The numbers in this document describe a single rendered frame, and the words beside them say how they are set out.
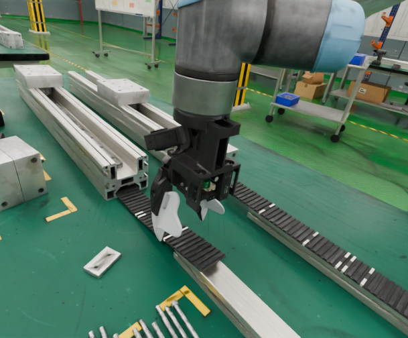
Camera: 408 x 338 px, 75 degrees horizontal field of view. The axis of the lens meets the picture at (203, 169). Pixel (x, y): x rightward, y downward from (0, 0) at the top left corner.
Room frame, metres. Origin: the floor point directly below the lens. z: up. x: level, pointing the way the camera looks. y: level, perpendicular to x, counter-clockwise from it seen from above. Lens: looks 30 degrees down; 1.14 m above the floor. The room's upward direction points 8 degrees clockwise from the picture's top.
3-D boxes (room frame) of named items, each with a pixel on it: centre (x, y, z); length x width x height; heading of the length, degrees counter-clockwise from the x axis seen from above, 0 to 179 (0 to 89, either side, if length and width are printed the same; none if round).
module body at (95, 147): (0.75, 0.44, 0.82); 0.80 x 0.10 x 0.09; 45
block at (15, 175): (0.44, 0.37, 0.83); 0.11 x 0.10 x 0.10; 147
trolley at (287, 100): (3.50, -1.22, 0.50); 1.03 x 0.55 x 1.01; 61
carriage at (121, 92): (0.89, 0.31, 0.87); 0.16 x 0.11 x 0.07; 45
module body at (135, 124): (0.89, 0.31, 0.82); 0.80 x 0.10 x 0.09; 45
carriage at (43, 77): (0.93, 0.62, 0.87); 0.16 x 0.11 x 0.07; 45
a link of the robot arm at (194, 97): (0.33, 0.01, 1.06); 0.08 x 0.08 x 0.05
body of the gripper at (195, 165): (0.32, 0.01, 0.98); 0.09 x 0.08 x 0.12; 45
